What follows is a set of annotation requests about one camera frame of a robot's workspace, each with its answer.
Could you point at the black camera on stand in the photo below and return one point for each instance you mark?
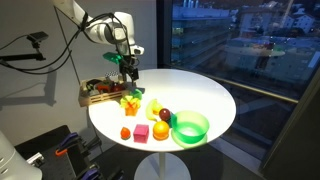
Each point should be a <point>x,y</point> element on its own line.
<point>37,36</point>

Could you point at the purple clamp with orange tip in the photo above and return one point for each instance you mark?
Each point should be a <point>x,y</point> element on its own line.
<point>68,141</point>

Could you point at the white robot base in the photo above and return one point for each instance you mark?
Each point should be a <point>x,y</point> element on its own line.
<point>15,160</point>

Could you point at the small orange ball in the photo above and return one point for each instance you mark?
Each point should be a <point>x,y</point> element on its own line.
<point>125,133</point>

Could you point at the orange cube with number nine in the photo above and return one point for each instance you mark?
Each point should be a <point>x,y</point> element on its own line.
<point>104,88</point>

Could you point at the yellow-green cube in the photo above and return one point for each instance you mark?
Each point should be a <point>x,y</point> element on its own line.
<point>126,100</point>

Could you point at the window handrail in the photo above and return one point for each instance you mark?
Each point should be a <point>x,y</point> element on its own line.
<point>240,85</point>

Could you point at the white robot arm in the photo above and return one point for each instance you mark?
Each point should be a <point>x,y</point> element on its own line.
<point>103,30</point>

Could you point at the wooden tray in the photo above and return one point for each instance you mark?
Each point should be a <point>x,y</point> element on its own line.
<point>100,99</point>

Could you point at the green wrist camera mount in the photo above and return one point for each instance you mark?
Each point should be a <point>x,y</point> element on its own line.
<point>111,57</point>

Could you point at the black robot platform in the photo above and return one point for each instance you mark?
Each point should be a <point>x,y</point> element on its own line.
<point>50,166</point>

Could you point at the silver metal bracket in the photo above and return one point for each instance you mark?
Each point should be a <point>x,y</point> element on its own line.
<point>35,159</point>

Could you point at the yellow cube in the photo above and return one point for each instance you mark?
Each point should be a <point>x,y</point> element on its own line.
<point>136,102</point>

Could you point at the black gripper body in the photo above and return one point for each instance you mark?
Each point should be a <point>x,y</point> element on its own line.
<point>128,64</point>

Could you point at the pink cube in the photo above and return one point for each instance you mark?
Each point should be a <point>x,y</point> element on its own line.
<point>141,133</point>

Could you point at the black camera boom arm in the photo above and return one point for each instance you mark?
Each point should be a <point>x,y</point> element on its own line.
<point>23,57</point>

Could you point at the dark red toy plum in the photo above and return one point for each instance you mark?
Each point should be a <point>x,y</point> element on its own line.
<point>164,114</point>

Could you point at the checkered cube with number four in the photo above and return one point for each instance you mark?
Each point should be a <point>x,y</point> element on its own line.
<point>111,75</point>

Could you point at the green plastic bowl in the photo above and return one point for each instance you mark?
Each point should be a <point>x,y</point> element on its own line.
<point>190,128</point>

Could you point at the yellow toy banana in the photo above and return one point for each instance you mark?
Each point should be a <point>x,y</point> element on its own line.
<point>150,110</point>

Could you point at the green cube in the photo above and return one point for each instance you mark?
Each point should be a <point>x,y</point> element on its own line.
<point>136,94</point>

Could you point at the toy orange fruit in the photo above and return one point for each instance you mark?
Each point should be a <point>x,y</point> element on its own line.
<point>161,129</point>

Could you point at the white table pedestal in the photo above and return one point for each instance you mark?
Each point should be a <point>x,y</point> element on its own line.
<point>162,166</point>

